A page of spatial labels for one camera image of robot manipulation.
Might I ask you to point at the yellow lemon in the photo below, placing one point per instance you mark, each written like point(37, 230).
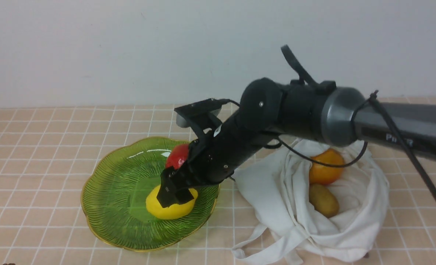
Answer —
point(172, 212)

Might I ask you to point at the orange fruit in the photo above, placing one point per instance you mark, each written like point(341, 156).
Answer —
point(326, 175)

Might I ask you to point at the red apple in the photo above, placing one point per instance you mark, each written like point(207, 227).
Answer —
point(177, 156)

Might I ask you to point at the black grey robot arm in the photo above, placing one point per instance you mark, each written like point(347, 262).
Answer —
point(327, 114)

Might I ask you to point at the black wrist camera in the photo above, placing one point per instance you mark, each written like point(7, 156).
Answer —
point(199, 116)

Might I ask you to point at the white cloth bag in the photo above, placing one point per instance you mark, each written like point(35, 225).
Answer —
point(277, 188)

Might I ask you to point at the green glass fruit plate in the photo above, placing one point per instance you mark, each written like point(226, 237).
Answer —
point(113, 199)

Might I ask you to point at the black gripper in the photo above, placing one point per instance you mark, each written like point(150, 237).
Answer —
point(210, 160)

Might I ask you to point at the brown kiwi fruit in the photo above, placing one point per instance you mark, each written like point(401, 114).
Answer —
point(323, 200)

